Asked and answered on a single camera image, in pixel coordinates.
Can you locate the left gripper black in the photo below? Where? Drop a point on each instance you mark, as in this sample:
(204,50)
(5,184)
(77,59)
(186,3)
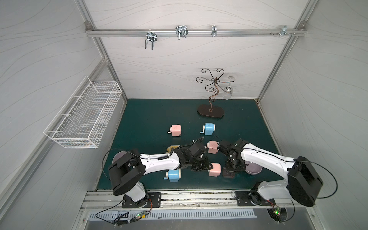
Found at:
(198,162)

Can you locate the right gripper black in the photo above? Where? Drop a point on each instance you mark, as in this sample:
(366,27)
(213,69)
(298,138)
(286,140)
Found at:
(230,166)

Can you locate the clear dark red tray front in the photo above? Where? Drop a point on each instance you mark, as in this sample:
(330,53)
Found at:
(227,174)

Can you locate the pink sharpener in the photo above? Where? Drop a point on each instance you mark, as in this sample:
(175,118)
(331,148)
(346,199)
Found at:
(212,147)
(175,130)
(216,170)

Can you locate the pink sharpener front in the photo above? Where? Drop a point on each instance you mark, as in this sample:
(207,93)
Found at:
(216,170)

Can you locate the yellow pencil sharpener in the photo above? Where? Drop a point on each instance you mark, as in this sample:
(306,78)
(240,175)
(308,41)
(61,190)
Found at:
(170,148)

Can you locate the blue sharpener front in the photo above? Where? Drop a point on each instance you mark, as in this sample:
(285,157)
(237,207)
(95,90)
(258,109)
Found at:
(173,175)

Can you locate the blue sharpener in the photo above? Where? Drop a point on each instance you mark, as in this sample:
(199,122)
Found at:
(208,129)
(173,175)

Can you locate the blue sharpener back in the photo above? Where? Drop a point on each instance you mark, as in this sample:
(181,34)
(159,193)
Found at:
(208,129)

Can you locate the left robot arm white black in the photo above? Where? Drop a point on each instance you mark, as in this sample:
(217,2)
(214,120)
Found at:
(128,167)

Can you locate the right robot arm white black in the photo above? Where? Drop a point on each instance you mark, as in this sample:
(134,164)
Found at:
(299,179)

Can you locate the purple bowl right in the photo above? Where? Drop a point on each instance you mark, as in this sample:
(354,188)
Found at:
(252,168)

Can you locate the purple bowl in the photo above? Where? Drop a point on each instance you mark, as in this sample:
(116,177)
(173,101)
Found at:
(118,156)
(252,168)

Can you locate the brown scroll metal stand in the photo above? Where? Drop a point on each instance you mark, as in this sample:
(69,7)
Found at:
(209,110)

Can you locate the dark green table mat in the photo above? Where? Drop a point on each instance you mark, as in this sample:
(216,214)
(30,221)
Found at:
(145,123)

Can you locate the clear wine glass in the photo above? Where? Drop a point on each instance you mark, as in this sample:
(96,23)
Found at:
(227,91)

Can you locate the purple bowl left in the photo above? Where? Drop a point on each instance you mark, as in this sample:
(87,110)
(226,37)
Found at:
(118,156)

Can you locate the metal hook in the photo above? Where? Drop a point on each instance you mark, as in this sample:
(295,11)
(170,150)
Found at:
(283,32)
(151,38)
(214,31)
(181,31)

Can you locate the metal hook right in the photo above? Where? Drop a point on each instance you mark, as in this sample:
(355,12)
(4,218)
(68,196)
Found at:
(283,32)

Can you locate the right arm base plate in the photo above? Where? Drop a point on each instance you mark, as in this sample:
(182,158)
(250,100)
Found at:
(243,198)

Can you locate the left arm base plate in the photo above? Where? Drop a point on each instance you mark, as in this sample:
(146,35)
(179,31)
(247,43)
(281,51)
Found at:
(151,199)

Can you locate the aluminium front rail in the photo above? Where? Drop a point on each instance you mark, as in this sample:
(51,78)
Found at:
(170,199)

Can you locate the white wire basket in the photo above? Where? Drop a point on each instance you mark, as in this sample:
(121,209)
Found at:
(83,119)

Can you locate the aluminium crossbar rail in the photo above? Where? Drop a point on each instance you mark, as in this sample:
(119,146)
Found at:
(191,32)

